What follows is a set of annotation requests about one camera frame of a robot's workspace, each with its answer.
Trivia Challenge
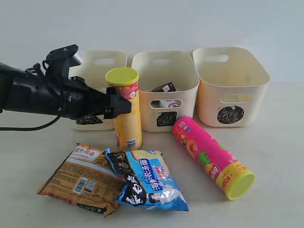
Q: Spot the cream bin triangle mark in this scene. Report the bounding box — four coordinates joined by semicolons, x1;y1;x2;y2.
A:
52;50;128;131

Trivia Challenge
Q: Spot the yellow chips can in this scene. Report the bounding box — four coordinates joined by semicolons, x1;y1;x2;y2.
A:
105;67;143;151

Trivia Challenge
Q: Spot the orange noodle packet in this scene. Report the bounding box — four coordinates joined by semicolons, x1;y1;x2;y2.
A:
37;143;124;216

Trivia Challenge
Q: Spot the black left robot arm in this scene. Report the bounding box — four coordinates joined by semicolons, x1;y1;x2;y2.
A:
0;64;132;120

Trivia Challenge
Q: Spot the cream bin circle mark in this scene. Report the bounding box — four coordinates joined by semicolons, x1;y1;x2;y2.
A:
192;47;271;128

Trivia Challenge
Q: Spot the cream bin square mark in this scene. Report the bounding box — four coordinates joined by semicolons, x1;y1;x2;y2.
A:
131;50;200;133

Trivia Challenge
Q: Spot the small purple box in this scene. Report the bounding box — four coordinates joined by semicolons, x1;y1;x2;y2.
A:
151;82;176;93

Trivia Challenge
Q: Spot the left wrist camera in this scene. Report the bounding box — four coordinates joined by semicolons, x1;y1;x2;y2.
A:
45;44;83;72

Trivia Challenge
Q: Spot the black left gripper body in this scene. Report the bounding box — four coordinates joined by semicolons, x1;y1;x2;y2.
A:
59;76;109;119

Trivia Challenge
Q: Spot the blue white milk carton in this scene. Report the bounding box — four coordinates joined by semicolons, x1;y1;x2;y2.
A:
160;100;181;108

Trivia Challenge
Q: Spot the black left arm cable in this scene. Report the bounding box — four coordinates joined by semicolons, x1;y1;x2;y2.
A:
0;63;62;132

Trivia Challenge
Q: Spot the blue noodle packet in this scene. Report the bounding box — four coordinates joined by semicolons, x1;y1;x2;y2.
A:
105;149;189;211

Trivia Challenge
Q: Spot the pink chips can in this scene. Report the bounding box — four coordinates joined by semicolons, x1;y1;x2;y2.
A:
172;116;255;200

